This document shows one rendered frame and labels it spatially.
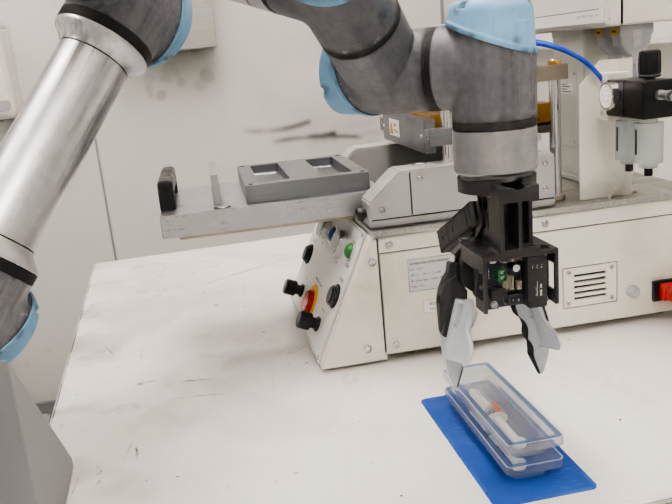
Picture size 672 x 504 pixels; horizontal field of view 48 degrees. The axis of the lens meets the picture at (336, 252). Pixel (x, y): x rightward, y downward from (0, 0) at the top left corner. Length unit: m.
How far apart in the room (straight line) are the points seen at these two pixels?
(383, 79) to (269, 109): 1.92
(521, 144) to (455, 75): 0.08
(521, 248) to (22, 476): 0.46
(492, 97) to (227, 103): 1.95
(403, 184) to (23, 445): 0.54
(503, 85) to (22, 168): 0.51
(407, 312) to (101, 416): 0.40
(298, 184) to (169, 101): 1.59
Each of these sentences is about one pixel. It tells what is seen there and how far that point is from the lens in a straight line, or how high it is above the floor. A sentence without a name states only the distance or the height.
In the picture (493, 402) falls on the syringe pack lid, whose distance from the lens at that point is 0.80.
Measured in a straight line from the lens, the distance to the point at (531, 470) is 0.74.
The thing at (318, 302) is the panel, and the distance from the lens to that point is 1.10.
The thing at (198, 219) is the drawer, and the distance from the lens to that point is 0.99.
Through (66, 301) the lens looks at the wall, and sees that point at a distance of 2.68.
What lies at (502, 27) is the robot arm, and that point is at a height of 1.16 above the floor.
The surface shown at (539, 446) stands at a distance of 0.74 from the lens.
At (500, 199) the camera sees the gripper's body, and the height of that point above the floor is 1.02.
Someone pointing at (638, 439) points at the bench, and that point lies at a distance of 0.84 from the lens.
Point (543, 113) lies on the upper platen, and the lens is 1.08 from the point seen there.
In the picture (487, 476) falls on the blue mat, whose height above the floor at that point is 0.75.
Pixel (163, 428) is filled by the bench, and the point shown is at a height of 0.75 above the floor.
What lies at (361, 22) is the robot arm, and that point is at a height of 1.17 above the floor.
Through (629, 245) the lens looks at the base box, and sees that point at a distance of 1.10.
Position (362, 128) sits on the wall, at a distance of 2.66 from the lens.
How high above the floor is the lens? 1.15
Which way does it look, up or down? 15 degrees down
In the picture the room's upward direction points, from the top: 5 degrees counter-clockwise
